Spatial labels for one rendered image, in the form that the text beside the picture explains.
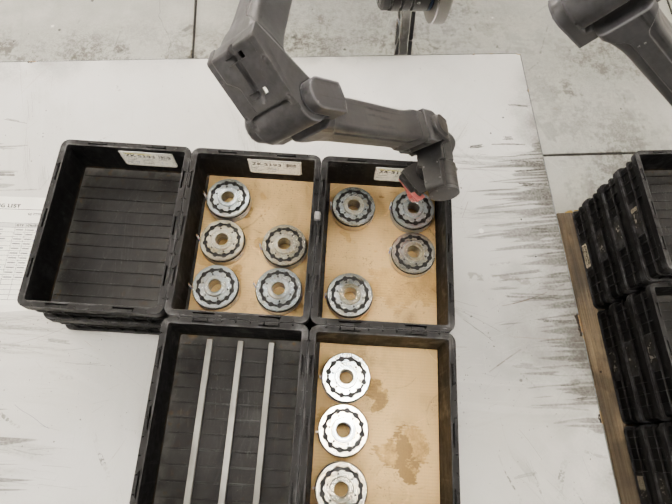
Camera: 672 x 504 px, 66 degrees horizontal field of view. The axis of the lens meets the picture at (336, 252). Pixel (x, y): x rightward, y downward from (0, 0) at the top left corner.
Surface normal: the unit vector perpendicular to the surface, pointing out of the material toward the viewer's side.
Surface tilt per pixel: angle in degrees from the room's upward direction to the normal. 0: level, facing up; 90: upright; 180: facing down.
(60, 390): 0
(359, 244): 0
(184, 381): 0
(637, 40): 87
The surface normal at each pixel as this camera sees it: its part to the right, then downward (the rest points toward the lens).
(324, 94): 0.79, -0.25
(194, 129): 0.04, -0.37
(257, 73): -0.32, 0.61
